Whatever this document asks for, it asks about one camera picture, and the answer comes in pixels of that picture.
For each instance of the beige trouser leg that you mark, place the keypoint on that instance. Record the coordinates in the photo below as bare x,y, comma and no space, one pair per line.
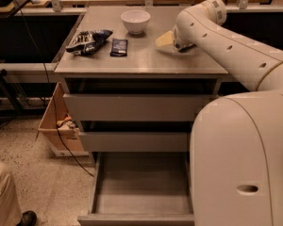
10,212

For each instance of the grey open bottom drawer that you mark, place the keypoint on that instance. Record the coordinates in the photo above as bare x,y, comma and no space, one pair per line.
140,189

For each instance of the brown cardboard box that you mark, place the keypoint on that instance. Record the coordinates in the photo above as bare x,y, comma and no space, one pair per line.
58,128

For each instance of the white ceramic bowl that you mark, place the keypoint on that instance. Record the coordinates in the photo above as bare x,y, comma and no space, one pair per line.
135,21

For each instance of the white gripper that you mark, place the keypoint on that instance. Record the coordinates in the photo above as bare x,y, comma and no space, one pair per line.
178,40

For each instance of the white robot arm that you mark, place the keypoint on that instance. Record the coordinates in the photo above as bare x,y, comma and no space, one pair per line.
236,147

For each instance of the dark blue snack packet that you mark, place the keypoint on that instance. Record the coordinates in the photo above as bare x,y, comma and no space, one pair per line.
119,48

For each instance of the black shoe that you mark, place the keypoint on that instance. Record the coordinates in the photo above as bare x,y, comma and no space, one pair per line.
29,218

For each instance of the dark chip bag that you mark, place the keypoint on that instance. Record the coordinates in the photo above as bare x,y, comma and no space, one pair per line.
88,42

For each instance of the grey middle drawer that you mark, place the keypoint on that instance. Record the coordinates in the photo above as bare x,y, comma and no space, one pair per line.
134,142

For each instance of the grey top drawer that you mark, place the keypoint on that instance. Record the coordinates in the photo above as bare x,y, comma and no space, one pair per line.
125,107

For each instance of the grey drawer cabinet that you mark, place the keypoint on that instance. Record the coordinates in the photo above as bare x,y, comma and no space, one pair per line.
146,70

